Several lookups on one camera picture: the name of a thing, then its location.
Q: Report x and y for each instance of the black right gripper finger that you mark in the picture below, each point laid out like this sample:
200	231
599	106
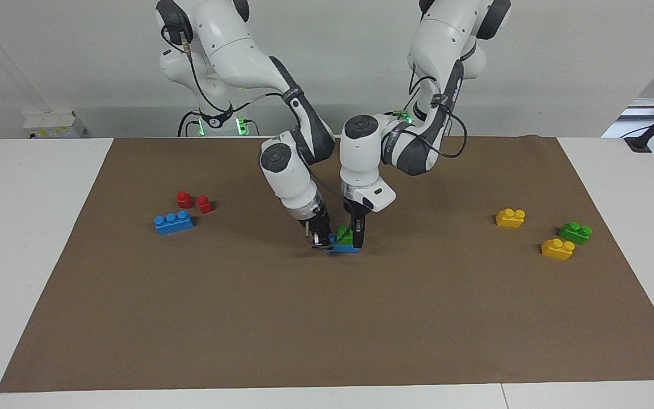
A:
325	236
313	238

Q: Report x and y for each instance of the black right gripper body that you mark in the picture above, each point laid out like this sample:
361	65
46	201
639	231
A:
317	218

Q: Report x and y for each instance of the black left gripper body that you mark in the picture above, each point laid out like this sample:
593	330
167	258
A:
359	210

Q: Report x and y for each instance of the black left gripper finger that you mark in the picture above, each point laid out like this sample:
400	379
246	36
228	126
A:
359	233

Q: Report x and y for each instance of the green two-stud brick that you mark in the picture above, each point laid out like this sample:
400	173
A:
575	232
345	237

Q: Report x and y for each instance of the blue three-stud brick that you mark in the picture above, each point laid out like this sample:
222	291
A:
345	249
174	223

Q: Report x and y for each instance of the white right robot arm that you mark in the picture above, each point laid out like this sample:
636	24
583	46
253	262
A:
236	45

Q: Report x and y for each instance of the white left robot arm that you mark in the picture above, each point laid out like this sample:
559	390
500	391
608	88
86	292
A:
361	153

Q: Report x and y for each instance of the brown table mat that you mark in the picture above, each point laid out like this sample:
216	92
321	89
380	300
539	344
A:
327	318

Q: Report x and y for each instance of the red single-stud brick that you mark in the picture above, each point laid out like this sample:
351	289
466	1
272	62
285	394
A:
184	199
205	205

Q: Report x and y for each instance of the yellow two-stud brick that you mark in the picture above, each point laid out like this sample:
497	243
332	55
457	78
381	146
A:
510	218
557	249

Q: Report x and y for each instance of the white wall socket box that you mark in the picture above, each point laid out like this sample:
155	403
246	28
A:
54	124

